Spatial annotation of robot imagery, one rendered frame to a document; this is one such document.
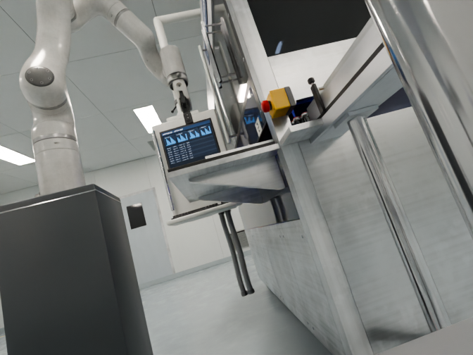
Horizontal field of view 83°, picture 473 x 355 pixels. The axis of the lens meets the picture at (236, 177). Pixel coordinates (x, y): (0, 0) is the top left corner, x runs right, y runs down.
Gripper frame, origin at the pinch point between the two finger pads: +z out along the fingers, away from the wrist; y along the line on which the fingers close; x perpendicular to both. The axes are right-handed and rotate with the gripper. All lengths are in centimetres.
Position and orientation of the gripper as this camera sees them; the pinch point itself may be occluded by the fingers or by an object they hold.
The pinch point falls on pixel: (188, 118)
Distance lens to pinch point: 110.4
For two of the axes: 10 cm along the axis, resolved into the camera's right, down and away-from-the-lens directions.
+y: -0.7, 2.1, 9.8
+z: 2.9, 9.4, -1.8
